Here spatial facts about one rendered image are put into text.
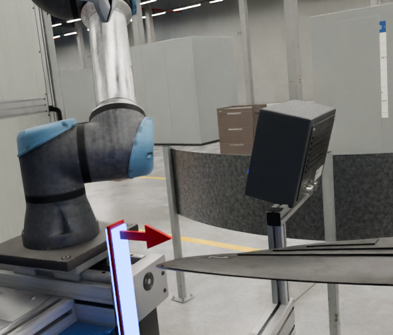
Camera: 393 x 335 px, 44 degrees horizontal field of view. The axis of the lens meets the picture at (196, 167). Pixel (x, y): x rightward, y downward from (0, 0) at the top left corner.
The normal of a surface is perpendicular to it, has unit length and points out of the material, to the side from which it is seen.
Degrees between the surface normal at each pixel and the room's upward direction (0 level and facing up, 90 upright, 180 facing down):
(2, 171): 91
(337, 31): 90
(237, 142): 90
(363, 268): 3
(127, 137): 61
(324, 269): 4
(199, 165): 90
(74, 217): 72
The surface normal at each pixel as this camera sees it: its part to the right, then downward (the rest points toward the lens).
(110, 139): 0.08, -0.33
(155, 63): -0.62, 0.19
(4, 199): 0.89, 0.00
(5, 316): -0.09, -0.98
